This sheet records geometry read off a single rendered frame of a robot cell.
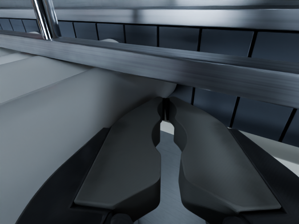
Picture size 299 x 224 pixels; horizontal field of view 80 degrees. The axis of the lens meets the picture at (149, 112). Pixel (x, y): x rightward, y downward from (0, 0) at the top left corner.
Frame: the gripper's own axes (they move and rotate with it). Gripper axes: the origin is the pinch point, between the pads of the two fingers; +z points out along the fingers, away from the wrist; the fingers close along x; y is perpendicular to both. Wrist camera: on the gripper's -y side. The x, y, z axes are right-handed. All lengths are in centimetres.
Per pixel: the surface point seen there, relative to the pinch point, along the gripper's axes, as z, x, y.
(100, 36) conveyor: 10.3, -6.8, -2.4
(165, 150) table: 11.7, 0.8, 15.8
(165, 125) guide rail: 2.2, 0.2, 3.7
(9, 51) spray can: 10.4, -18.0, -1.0
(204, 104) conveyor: 4.1, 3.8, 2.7
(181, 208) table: 9.7, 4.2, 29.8
